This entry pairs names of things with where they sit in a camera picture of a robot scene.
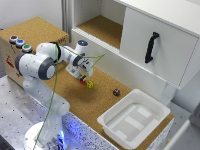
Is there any white plastic box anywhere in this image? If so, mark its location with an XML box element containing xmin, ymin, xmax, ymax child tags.
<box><xmin>96</xmin><ymin>88</ymin><xmax>172</xmax><ymax>150</ymax></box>

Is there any yellow block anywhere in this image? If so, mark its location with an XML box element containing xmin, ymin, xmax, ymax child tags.
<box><xmin>86</xmin><ymin>80</ymin><xmax>95</xmax><ymax>90</ymax></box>

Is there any red button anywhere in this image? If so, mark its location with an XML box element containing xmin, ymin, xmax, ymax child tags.
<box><xmin>9</xmin><ymin>34</ymin><xmax>19</xmax><ymax>44</ymax></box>

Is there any white sliding door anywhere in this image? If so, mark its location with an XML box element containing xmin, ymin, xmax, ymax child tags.
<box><xmin>118</xmin><ymin>6</ymin><xmax>200</xmax><ymax>90</ymax></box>

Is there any white cabinet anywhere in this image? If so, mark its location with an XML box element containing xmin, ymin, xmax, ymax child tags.
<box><xmin>61</xmin><ymin>0</ymin><xmax>200</xmax><ymax>107</ymax></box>

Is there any green cable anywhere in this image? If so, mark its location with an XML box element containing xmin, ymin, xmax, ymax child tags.
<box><xmin>32</xmin><ymin>42</ymin><xmax>106</xmax><ymax>150</ymax></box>

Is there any blue button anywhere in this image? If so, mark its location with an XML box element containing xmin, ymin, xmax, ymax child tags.
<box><xmin>15</xmin><ymin>38</ymin><xmax>26</xmax><ymax>48</ymax></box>

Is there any purple block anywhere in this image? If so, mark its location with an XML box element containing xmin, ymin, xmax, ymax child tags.
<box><xmin>112</xmin><ymin>88</ymin><xmax>121</xmax><ymax>98</ymax></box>

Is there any black door handle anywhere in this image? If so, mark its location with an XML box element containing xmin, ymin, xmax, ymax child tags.
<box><xmin>144</xmin><ymin>31</ymin><xmax>160</xmax><ymax>65</ymax></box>

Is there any green button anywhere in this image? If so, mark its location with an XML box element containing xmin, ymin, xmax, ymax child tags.
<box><xmin>21</xmin><ymin>43</ymin><xmax>33</xmax><ymax>54</ymax></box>

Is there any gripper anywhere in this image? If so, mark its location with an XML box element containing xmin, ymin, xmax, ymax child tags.
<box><xmin>65</xmin><ymin>57</ymin><xmax>95</xmax><ymax>80</ymax></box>

